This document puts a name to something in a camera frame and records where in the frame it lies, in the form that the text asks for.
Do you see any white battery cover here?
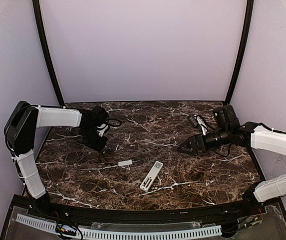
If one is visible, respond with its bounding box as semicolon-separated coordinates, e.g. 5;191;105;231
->
118;159;133;167

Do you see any white remote control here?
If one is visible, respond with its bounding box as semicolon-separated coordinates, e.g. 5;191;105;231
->
140;161;163;192

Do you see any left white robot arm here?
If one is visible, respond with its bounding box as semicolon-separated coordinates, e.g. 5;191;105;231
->
4;101;109;199

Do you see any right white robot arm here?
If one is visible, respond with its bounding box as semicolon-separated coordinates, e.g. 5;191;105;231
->
177;122;286;203

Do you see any left black camera cable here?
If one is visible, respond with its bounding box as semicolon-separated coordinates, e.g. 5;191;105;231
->
102;117;123;128

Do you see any black camera cable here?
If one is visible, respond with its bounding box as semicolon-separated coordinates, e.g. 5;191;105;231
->
214;144;233;158
102;117;123;128

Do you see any right black camera cable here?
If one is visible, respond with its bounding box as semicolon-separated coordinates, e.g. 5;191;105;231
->
214;144;233;158

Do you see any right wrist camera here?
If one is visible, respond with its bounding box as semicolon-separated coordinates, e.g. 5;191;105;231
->
187;105;240;136

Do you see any black front rail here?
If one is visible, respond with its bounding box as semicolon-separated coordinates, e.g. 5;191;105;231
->
30;201;253;225

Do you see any white slotted cable duct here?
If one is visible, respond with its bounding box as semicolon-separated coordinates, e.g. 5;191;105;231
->
15;214;222;240

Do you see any left black frame post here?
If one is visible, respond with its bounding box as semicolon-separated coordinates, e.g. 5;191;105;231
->
32;0;65;107

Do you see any black frame post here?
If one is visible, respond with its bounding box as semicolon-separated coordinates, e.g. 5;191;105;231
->
225;0;254;105
32;0;65;107

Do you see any right black frame post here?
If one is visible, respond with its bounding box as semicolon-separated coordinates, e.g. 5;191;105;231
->
225;0;254;105

